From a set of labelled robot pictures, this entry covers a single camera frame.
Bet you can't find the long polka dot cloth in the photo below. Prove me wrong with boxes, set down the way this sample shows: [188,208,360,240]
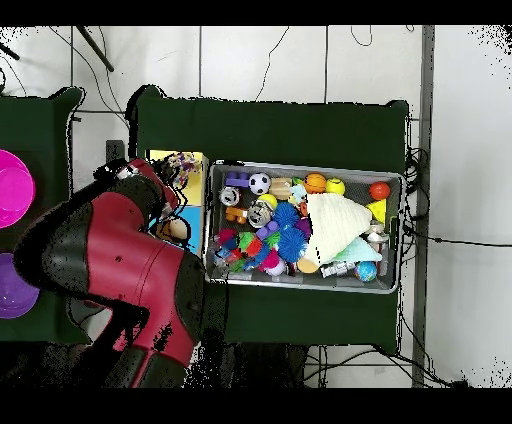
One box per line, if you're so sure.
[155,151,202,190]

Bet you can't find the cream knitted cloth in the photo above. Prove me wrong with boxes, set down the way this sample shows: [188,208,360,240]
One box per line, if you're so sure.
[302,191,374,267]

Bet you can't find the wooden box with three holes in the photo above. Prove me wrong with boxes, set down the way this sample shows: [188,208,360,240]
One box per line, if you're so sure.
[146,148,211,257]

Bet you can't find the clear mesh bin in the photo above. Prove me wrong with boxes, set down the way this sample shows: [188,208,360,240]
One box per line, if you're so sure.
[206,159,405,296]

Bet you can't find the crushed red drink can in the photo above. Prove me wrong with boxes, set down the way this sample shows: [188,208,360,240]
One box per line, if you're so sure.
[218,186,242,209]

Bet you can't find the black and white soccer ball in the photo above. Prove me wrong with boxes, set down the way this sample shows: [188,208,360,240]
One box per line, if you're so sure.
[248,172,273,196]

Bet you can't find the blue spiky rubber ball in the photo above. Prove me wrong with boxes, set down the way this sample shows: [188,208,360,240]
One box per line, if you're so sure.
[274,201,300,229]
[277,229,309,265]

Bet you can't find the pink plastic bowl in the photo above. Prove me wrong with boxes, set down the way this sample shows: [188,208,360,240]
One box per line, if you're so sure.
[0,148,37,230]

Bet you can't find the black rod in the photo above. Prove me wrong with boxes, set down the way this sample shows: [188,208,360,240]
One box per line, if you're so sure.
[75,26,115,73]

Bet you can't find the orange toy basketball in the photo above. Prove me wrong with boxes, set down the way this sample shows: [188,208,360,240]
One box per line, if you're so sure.
[304,172,328,195]

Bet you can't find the purple plastic bowl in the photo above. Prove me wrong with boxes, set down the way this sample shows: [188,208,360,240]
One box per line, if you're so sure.
[0,252,41,321]

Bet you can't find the mint green cloth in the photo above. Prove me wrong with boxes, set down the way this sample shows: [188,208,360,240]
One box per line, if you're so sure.
[331,235,384,264]

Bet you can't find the red ball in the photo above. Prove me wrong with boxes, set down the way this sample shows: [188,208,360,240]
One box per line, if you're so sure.
[368,181,392,201]

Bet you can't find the yellow cheese wedge toy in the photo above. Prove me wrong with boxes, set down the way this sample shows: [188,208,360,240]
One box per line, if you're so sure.
[367,198,388,224]

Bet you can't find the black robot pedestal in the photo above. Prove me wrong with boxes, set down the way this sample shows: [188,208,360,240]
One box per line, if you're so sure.
[211,342,321,389]

